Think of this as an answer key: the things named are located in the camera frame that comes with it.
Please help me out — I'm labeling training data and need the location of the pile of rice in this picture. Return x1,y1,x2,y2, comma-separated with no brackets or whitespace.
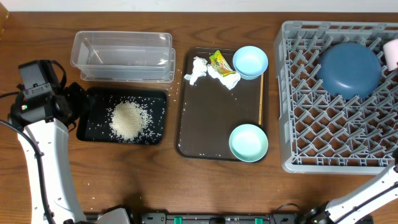
108,96,166,145

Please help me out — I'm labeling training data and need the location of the dark blue plate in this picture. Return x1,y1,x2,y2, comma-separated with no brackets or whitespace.
317,42,382,100

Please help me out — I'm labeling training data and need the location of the pink cup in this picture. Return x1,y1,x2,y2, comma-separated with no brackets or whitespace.
383,39,398,71

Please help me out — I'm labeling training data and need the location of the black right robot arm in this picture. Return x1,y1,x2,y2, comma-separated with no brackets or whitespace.
295,151,397,224

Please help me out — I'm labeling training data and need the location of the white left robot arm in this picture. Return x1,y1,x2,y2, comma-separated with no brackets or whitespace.
5,82,92,223

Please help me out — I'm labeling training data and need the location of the grey dishwasher rack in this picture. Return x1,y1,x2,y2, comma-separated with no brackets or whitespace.
274,21,397,175

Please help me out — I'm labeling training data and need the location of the black rectangular tray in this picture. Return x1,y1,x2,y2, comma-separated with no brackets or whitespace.
76,88,167,145

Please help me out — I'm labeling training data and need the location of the clear plastic bin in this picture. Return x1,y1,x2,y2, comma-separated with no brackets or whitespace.
70,31,176,83

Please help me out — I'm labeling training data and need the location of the crumpled white tissue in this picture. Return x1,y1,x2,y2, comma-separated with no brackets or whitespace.
184,57,208,85

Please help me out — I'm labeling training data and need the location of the brown serving tray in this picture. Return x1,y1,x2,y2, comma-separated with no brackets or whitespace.
174,47,269,163

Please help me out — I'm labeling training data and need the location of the yellow green snack wrapper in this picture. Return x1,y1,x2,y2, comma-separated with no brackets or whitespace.
210,50,236,77

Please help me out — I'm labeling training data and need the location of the crumpled white napkin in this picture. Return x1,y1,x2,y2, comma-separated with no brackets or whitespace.
207,65,241,90

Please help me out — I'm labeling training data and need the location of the mint green bowl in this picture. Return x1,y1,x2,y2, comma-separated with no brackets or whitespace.
229,124,269,163

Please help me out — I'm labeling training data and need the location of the light blue bowl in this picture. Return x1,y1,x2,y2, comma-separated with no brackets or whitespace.
233,46,269,80

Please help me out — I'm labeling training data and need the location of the wooden chopstick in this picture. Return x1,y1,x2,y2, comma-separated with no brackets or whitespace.
258,73,264,125

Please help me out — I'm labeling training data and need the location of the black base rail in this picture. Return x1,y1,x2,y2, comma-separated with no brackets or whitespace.
129,213,297,224

